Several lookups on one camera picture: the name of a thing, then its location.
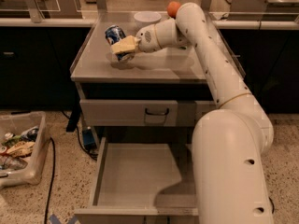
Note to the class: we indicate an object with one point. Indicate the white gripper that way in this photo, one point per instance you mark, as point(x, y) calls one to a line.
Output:
point(146, 38)

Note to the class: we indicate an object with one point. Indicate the blue pepsi can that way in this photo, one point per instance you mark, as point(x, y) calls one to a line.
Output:
point(114, 34)

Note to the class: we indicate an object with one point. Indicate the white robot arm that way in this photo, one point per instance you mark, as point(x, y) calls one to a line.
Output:
point(227, 143)

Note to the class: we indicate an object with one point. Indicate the grey drawer cabinet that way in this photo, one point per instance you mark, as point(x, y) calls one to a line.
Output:
point(169, 74)

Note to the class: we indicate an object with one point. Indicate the closed top drawer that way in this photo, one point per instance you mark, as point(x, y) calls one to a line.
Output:
point(144, 112)

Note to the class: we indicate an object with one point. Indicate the open middle drawer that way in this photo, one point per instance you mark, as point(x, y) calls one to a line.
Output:
point(142, 184)

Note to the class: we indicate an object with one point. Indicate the white bowl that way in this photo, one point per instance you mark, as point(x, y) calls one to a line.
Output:
point(145, 18)

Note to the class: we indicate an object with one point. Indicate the orange fruit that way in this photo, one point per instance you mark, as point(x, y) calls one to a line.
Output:
point(172, 8)

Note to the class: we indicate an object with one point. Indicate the blue power adapter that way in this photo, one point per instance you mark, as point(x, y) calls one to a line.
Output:
point(88, 140)

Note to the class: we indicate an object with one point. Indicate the clear plastic bin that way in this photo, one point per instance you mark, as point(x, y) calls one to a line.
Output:
point(24, 141)

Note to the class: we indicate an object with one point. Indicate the blue tape on floor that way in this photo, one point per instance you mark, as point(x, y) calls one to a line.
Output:
point(55, 220)

